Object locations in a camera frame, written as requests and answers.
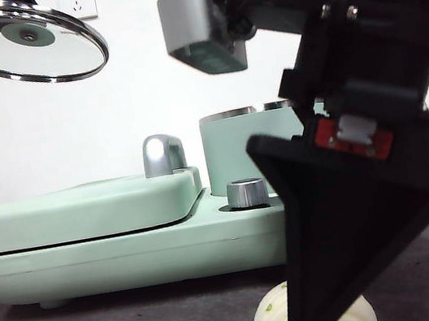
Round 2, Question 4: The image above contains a chrome griddle lid handle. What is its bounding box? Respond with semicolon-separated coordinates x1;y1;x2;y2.
138;130;189;180

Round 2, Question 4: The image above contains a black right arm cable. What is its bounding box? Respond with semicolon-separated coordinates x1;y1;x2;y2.
223;0;260;41

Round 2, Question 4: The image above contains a glass pot lid green knob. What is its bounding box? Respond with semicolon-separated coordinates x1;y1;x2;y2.
0;0;114;94

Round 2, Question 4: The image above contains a silver control knob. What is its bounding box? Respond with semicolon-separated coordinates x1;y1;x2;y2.
224;175;271;212

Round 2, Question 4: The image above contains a mint green breakfast machine base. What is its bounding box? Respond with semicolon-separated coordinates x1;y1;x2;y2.
0;173;299;319

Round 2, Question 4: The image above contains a white wall socket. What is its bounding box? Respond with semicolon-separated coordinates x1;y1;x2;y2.
56;0;99;25

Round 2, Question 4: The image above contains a mint green pot with handle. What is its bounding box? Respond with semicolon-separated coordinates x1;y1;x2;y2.
196;93;339;207

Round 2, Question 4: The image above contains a twisted bun with green flecks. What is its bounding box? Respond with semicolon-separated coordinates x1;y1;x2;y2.
245;266;378;321

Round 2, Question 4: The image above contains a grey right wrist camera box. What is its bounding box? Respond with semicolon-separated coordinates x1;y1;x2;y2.
155;0;253;84

